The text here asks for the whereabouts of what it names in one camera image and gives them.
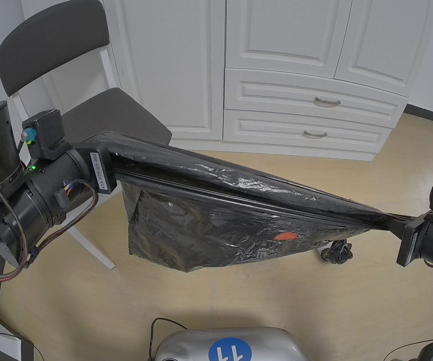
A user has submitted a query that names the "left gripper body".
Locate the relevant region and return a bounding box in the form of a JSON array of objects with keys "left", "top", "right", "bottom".
[{"left": 25, "top": 146, "right": 118, "bottom": 229}]

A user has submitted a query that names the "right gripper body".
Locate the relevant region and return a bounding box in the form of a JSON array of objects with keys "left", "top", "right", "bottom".
[{"left": 396, "top": 214, "right": 433, "bottom": 268}]

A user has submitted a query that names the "black plastic bag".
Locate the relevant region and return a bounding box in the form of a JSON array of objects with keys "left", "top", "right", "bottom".
[{"left": 83, "top": 130, "right": 408, "bottom": 274}]

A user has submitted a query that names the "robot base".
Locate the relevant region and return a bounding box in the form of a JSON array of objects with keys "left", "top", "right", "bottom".
[{"left": 156, "top": 327, "right": 309, "bottom": 361}]

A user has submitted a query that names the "crumpled black plastic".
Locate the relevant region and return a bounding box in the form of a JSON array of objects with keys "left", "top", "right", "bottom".
[{"left": 320, "top": 239, "right": 354, "bottom": 265}]

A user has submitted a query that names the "white chair dark grey seat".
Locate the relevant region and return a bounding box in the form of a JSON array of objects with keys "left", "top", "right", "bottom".
[{"left": 0, "top": 0, "right": 174, "bottom": 270}]

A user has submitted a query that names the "white wardrobe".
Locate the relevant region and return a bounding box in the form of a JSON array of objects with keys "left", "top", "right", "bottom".
[{"left": 85, "top": 0, "right": 433, "bottom": 161}]

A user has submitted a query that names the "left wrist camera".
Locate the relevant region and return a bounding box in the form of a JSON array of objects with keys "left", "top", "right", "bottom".
[{"left": 21, "top": 109, "right": 75, "bottom": 161}]

